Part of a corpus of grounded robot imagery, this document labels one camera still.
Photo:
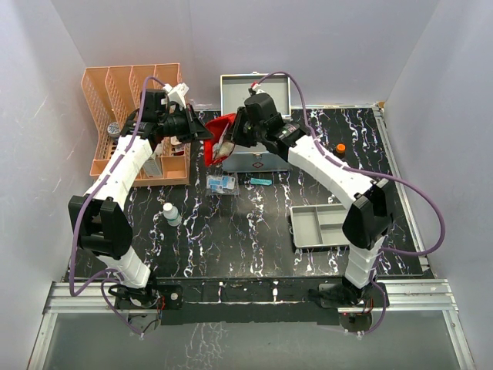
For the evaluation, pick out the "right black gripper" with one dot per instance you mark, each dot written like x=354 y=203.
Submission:
x=236 y=136

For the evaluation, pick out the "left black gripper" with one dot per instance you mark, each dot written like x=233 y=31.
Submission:
x=195 y=127

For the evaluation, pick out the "red first aid pouch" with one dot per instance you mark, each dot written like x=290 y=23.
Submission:
x=218 y=127

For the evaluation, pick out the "small teal sachet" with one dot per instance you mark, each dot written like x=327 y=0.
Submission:
x=261 y=182

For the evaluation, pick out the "cotton swab packet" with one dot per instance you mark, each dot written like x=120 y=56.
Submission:
x=223 y=150

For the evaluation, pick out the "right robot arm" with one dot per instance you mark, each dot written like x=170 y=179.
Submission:
x=369 y=203

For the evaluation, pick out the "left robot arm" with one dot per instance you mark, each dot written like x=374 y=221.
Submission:
x=98 y=221

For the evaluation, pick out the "silver metal medicine case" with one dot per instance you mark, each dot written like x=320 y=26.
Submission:
x=233 y=92

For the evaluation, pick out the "white oval card package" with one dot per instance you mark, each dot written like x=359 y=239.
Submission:
x=178 y=148

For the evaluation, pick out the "blue bandage packet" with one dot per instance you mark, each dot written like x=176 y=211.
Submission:
x=223 y=185

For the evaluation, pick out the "grey stationery box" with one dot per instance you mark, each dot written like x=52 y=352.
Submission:
x=152 y=168

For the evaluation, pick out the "round blue white tin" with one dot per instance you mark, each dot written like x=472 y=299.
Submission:
x=113 y=130

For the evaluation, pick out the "clear bottle white cap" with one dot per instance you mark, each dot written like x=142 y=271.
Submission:
x=172 y=215

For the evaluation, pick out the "orange plastic file organizer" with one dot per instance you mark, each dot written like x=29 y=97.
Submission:
x=112 y=93

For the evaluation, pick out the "brown bottle orange cap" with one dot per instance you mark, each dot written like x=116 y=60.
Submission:
x=340 y=150

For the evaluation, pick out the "grey plastic tray insert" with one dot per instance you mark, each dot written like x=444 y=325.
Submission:
x=318 y=227

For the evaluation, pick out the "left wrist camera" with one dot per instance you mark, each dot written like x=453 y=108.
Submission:
x=177 y=93

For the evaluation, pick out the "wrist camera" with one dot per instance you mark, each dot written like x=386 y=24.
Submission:
x=255 y=88
x=177 y=93

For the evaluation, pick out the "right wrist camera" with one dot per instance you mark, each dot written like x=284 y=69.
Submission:
x=255 y=88

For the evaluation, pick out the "aluminium frame rail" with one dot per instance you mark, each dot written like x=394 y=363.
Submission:
x=266 y=323

